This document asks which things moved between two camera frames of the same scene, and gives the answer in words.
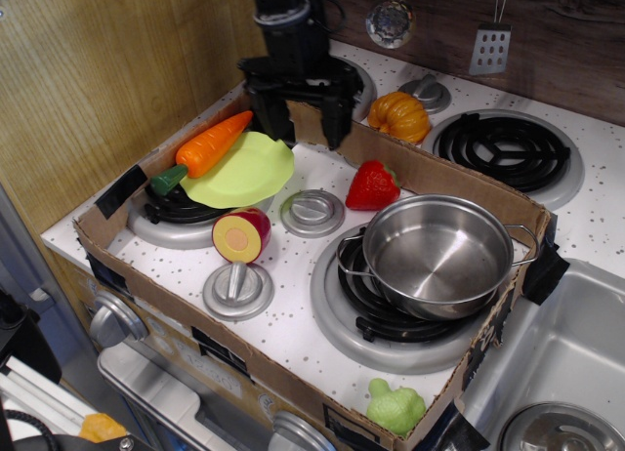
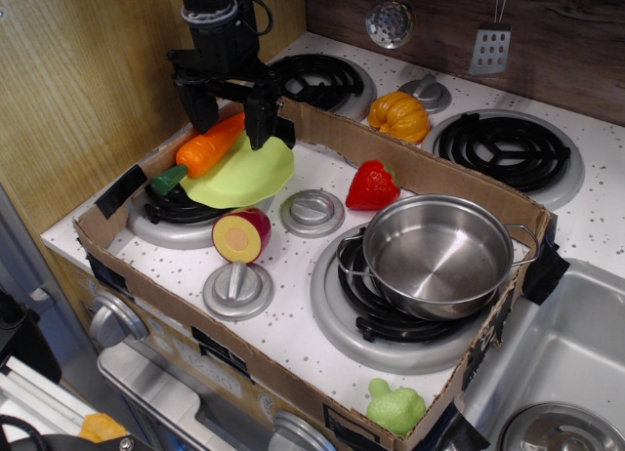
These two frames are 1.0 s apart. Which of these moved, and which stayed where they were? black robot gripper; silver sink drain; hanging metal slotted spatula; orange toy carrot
Moved: black robot gripper
Stayed: orange toy carrot; hanging metal slotted spatula; silver sink drain
